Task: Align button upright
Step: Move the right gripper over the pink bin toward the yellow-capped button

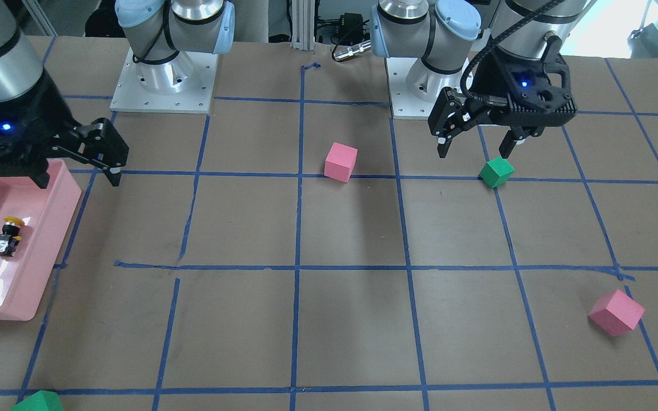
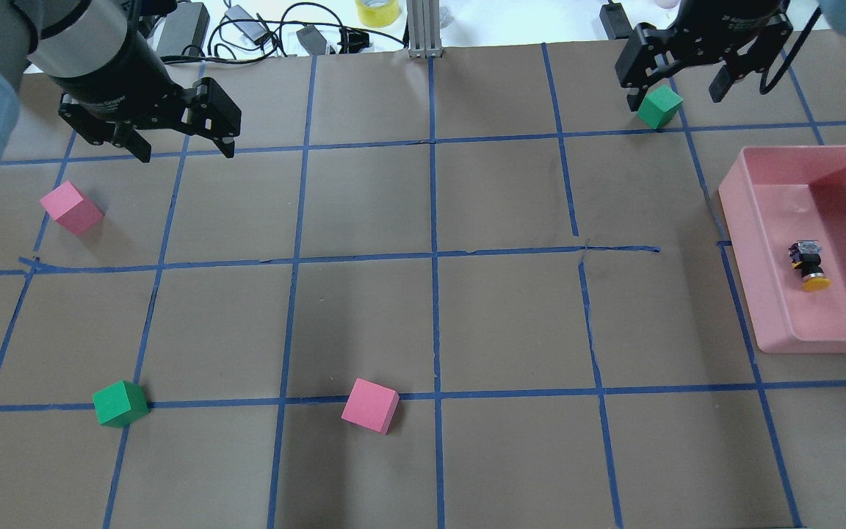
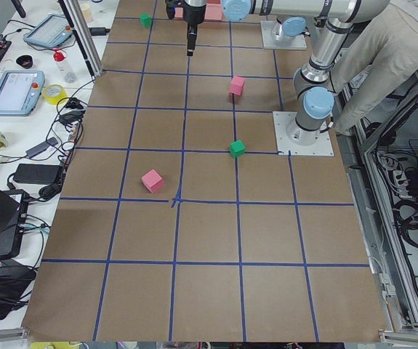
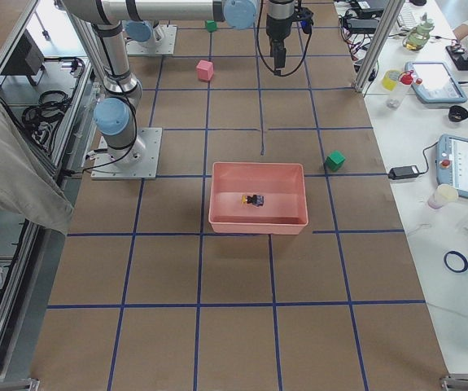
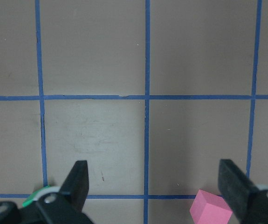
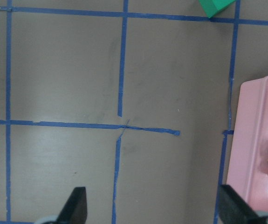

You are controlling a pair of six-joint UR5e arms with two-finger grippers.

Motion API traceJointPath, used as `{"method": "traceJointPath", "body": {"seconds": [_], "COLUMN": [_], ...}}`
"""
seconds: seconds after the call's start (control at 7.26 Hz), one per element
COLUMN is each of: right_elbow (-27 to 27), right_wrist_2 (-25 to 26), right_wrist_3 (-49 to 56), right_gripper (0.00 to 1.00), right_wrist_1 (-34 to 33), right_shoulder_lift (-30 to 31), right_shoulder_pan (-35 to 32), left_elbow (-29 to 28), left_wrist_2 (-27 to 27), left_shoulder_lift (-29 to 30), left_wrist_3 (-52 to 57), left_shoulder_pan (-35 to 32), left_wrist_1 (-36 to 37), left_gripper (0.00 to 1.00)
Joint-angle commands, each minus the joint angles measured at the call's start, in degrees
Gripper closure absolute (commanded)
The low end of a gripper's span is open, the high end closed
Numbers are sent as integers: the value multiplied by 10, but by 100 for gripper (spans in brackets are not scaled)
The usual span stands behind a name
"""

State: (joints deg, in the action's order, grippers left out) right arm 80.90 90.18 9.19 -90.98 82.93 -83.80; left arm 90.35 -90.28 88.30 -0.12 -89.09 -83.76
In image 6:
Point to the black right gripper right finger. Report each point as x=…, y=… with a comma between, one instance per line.
x=234, y=210

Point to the pink plastic tray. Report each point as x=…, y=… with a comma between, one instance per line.
x=248, y=166

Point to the green foam cube near tray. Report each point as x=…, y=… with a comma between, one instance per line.
x=213, y=7

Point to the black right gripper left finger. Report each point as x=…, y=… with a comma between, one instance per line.
x=75, y=209

